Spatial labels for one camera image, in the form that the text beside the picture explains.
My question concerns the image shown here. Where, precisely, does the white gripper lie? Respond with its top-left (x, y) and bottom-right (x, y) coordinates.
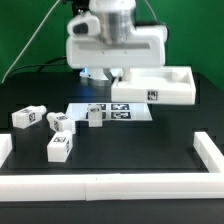
top-left (66, 25), bottom-right (167, 81)

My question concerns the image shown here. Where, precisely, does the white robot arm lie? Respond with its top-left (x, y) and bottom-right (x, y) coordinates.
top-left (66, 0), bottom-right (168, 85)

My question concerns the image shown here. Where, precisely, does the white sheet with fiducial tags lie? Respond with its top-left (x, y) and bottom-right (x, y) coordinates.
top-left (66, 103), bottom-right (152, 121)

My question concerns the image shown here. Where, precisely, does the black pole stand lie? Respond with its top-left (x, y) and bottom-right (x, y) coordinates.
top-left (62, 0), bottom-right (90, 16)

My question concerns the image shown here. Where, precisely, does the white U-shaped obstacle fence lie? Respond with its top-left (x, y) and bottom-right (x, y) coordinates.
top-left (0, 132), bottom-right (224, 202)

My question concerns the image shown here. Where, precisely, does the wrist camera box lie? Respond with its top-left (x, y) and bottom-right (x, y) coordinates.
top-left (67, 12), bottom-right (101, 36)

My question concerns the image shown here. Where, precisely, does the black cable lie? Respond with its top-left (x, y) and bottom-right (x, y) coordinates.
top-left (6, 55), bottom-right (68, 78)

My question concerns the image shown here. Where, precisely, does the white cable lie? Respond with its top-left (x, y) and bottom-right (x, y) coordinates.
top-left (1, 0), bottom-right (64, 84)

